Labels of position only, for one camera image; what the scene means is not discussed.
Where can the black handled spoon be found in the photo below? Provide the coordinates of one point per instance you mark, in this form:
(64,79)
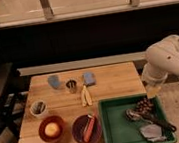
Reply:
(134,116)

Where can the metal cup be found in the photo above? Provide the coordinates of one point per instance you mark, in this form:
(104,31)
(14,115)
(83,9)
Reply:
(72,86)

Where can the purple bowl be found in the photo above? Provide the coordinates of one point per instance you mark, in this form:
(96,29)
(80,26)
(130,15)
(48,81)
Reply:
(78,128)

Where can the green plastic tray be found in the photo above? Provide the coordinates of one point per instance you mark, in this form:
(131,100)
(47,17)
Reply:
(117,128)

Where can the yellow round fruit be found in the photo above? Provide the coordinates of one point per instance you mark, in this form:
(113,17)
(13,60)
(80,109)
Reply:
(52,130)

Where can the bunch of brown grapes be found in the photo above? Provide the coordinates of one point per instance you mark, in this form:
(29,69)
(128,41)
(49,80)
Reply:
(144,106)

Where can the black chair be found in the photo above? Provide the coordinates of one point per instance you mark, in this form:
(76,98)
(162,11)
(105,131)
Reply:
(8,96)

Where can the small white cup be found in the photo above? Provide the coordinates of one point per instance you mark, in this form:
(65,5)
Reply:
(39,109)

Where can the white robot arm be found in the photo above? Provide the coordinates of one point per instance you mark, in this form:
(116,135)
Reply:
(162,58)

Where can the orange carrot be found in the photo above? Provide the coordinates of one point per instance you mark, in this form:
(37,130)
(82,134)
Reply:
(89,128)

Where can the blue cup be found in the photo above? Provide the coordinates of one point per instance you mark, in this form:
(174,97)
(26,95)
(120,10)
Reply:
(54,82)

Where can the yellow banana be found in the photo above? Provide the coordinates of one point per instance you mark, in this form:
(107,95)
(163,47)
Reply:
(86,98)

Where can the red bowl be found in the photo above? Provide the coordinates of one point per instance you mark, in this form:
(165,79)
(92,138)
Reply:
(47,120)

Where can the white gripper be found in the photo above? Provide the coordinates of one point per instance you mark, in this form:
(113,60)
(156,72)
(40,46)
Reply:
(152,91)

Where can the grey flat object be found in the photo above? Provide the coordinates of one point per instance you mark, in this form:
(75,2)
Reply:
(152,133)

